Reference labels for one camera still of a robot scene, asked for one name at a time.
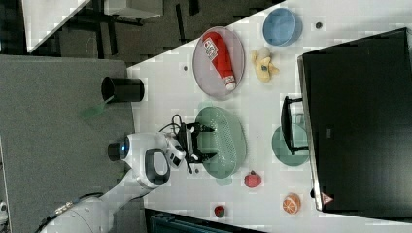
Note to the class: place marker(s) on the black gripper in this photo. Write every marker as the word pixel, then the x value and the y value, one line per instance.
pixel 186 134

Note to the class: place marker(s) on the green plastic strainer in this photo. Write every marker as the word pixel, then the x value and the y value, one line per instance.
pixel 227 142

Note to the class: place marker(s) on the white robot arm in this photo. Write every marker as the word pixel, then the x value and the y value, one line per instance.
pixel 150 157

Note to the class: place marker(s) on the red strawberry toy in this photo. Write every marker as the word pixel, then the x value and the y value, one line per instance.
pixel 252 180

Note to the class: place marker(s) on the purple round plate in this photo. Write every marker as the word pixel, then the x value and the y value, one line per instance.
pixel 206 75

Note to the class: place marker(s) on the small red berry toy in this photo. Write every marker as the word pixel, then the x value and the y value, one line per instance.
pixel 219 211

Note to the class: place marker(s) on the red plush ketchup bottle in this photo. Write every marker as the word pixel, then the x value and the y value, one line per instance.
pixel 217 52

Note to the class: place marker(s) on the yellow plush banana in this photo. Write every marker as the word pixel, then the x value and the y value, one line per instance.
pixel 264 68

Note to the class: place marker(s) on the black cylindrical cup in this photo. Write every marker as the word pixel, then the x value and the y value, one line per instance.
pixel 118 90

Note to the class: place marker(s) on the orange slice toy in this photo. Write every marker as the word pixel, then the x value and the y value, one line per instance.
pixel 291 204

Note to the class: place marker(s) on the blue plastic bowl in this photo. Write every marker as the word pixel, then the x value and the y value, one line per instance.
pixel 282 27

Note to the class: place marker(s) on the black toaster oven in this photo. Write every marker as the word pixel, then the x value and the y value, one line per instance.
pixel 357 108

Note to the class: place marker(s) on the white side table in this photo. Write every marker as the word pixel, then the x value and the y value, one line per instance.
pixel 42 18

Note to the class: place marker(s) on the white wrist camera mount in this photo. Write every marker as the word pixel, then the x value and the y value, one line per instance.
pixel 175 154

